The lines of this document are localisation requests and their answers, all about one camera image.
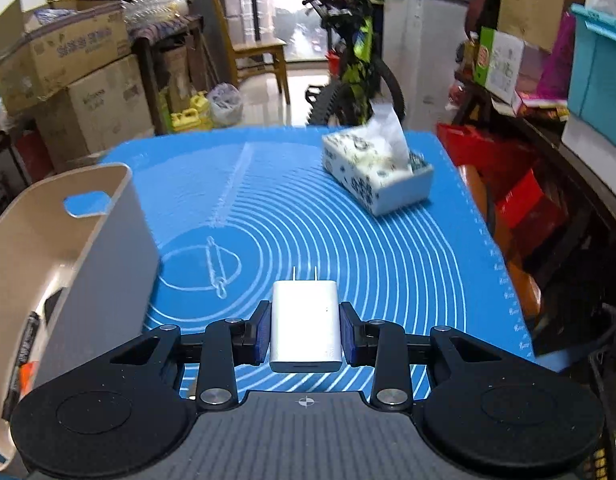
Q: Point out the white cabinet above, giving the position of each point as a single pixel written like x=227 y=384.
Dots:
x=423 y=50

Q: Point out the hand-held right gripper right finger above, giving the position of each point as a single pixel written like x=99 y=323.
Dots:
x=349 y=335

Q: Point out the beige plastic storage bin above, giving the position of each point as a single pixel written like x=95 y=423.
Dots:
x=112 y=270

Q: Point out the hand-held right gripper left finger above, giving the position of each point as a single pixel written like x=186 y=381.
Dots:
x=262 y=335

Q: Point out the white box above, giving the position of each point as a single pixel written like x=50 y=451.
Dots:
x=588 y=137

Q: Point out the blue silicone baking mat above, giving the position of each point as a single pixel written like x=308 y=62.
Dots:
x=288 y=195

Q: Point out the white wall charger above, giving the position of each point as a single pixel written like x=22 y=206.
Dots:
x=305 y=320

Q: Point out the yellow plastic jugs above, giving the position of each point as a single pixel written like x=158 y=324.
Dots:
x=190 y=117

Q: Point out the open brown cardboard box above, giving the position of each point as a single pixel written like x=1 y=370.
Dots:
x=72 y=45

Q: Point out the patterned tissue box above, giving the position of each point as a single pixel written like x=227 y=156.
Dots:
x=383 y=180

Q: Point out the red box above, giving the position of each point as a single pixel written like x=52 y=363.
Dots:
x=523 y=200

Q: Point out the wooden chair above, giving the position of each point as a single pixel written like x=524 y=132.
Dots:
x=258 y=50

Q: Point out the black marker pen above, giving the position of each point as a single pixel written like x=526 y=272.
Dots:
x=25 y=355

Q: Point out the teal storage box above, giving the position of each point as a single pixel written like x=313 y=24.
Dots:
x=603 y=70

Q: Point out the white plastic bag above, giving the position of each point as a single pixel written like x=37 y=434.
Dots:
x=225 y=105

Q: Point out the tall brown cardboard sheet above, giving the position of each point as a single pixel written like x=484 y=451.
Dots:
x=538 y=0

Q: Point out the green white carton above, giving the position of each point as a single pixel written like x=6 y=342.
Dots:
x=503 y=65

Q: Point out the black bicycle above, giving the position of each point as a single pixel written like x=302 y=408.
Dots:
x=358 y=75

